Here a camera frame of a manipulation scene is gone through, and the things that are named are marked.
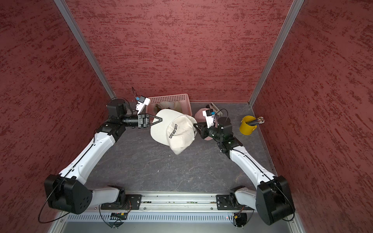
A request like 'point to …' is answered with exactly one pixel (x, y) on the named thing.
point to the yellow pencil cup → (245, 128)
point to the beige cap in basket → (172, 105)
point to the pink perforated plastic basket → (183, 99)
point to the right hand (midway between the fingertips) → (194, 126)
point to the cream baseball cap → (176, 129)
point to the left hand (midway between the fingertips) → (160, 123)
